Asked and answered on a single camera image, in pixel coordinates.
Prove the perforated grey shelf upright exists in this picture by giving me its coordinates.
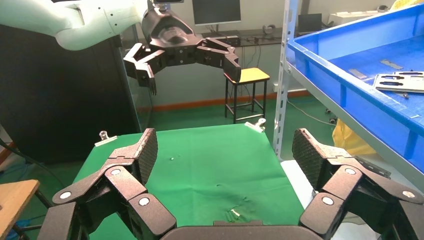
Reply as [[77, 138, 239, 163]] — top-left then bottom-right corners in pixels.
[[273, 0, 301, 160]]

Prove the dark office desk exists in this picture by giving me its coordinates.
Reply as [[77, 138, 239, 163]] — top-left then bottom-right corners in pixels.
[[198, 28, 286, 48]]

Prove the silver binder clip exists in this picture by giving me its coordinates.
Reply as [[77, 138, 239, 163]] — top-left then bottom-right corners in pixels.
[[244, 118, 267, 134], [94, 130, 118, 148]]

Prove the wooden table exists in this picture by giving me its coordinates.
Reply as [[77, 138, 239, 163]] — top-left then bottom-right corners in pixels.
[[0, 179, 41, 240]]

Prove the grey tape strip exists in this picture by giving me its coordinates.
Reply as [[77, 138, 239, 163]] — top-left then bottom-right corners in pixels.
[[347, 68, 368, 80], [380, 59, 404, 70]]

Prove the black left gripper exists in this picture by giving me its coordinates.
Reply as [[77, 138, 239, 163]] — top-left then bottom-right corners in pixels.
[[122, 6, 242, 96]]

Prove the silver I/O shield plate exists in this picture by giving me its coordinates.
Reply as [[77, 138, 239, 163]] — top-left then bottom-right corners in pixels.
[[373, 73, 424, 94]]

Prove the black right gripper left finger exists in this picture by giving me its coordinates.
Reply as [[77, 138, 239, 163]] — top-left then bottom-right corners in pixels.
[[37, 128, 177, 240]]

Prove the black stool yellow seat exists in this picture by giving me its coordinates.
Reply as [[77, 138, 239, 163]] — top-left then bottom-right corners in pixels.
[[223, 67, 271, 124]]

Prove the white floor cable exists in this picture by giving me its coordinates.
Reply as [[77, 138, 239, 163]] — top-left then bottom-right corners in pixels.
[[286, 99, 334, 126]]

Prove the green table cloth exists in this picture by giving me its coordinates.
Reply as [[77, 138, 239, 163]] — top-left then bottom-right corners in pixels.
[[72, 124, 306, 240]]

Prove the black computer monitor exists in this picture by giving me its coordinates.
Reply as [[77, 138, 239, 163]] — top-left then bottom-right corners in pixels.
[[192, 0, 242, 27]]

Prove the blue plastic tray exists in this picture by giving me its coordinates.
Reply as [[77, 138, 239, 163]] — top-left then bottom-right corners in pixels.
[[286, 3, 424, 173]]

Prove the black laptop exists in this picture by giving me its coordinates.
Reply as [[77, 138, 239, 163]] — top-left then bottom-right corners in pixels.
[[298, 13, 323, 34]]

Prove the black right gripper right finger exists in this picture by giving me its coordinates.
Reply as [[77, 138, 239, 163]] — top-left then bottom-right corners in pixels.
[[291, 128, 424, 240]]

